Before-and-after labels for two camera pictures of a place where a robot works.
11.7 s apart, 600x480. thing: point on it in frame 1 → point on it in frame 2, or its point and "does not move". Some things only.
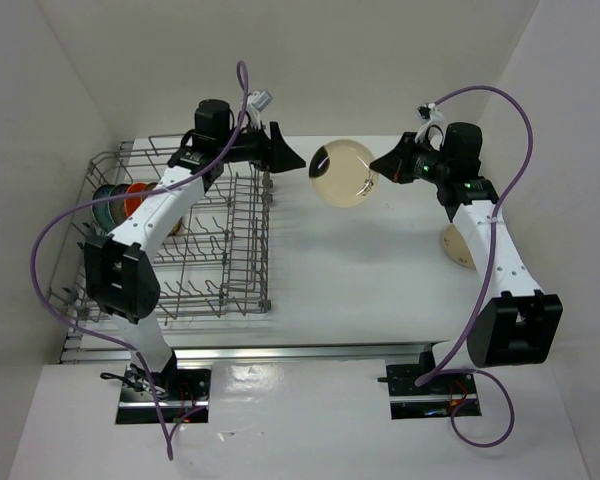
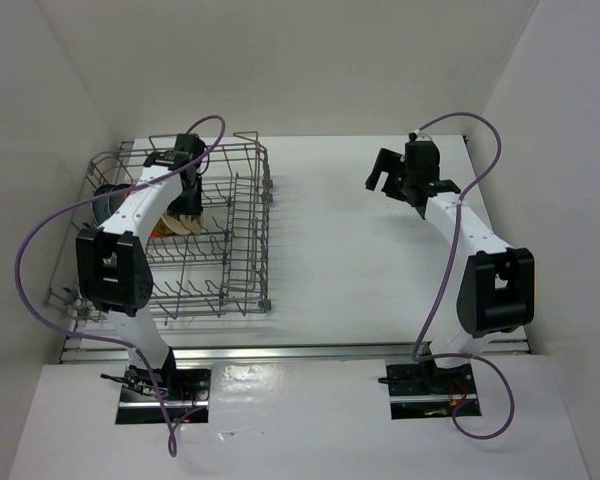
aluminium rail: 267,355 does not move
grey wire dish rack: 215,260 does not move
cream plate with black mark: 340,174 → 174,225
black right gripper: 395,165 → 390,162
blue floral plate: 101,213 does not move
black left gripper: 274,154 → 193,208
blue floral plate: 116,208 does not move
